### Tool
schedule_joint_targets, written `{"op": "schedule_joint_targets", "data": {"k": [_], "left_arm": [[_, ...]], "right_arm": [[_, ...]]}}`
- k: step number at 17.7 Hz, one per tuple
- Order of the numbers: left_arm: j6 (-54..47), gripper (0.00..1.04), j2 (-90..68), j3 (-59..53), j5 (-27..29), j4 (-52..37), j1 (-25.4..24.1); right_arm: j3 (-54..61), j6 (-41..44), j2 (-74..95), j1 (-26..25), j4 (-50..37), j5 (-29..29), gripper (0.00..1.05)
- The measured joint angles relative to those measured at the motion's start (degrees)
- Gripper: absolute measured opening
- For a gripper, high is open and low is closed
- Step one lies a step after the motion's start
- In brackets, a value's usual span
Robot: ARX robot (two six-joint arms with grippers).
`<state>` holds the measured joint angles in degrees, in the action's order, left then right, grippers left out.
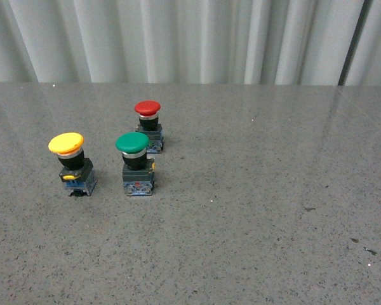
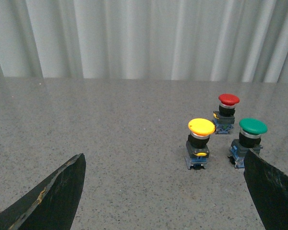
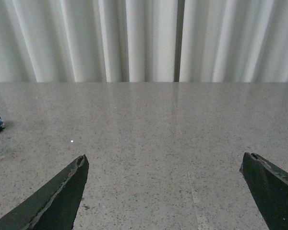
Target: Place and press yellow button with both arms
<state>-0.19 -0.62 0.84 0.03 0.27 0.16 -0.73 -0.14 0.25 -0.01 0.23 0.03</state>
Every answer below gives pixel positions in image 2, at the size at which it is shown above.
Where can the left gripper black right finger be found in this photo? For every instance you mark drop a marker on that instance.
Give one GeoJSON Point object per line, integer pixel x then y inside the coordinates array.
{"type": "Point", "coordinates": [268, 187]}

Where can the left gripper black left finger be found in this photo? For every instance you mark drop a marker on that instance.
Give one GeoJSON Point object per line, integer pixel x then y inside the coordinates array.
{"type": "Point", "coordinates": [52, 204]}

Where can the yellow mushroom push button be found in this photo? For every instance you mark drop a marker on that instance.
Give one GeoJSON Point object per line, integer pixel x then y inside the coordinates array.
{"type": "Point", "coordinates": [196, 144]}

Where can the green mushroom push button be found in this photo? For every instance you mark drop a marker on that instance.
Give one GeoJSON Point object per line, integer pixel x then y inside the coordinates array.
{"type": "Point", "coordinates": [250, 133]}

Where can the red mushroom push button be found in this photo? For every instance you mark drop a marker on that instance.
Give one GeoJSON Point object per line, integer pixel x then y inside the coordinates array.
{"type": "Point", "coordinates": [224, 118]}

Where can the white pleated curtain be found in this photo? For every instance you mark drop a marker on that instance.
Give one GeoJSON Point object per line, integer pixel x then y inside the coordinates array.
{"type": "Point", "coordinates": [215, 40]}

